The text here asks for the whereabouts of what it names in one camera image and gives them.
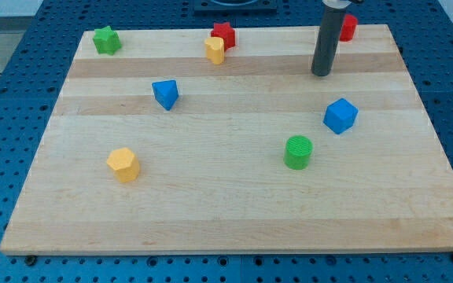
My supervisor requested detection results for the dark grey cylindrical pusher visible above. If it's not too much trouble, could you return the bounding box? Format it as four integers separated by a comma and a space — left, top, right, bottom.
311, 0, 352, 77

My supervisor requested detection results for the yellow heart block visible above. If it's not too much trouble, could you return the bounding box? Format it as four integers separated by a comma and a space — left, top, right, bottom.
204, 37, 225, 64

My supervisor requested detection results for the wooden board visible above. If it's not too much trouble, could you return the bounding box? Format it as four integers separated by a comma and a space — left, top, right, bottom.
0, 24, 453, 255

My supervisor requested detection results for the red cylinder block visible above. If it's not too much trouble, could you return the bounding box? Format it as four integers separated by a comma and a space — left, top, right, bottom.
339, 14, 358, 42

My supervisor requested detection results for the blue cube block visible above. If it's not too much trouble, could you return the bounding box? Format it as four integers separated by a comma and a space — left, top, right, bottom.
323, 98, 359, 134

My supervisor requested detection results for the red star block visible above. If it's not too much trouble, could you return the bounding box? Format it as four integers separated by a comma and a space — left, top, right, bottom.
210, 22, 236, 50

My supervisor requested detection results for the green cylinder block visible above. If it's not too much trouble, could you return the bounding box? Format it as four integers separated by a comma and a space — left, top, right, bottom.
283, 135, 313, 170

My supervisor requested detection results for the blue triangle block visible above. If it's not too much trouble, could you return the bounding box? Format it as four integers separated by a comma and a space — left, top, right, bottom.
152, 80, 179, 111

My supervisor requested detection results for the green star block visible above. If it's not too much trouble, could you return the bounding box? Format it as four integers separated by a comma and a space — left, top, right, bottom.
93, 25, 122, 55

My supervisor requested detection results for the yellow hexagon block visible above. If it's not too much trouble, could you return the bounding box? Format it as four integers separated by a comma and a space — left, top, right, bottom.
106, 147, 141, 183

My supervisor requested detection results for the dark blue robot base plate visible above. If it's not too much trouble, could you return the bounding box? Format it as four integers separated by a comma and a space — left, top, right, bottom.
190, 0, 278, 13

